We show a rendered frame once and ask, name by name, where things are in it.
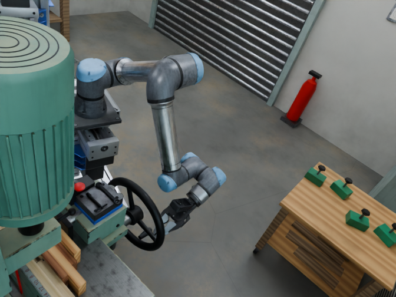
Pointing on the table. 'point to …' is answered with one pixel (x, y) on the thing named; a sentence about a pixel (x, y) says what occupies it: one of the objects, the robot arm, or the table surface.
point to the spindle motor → (35, 122)
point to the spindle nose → (31, 229)
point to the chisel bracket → (27, 244)
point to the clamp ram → (66, 224)
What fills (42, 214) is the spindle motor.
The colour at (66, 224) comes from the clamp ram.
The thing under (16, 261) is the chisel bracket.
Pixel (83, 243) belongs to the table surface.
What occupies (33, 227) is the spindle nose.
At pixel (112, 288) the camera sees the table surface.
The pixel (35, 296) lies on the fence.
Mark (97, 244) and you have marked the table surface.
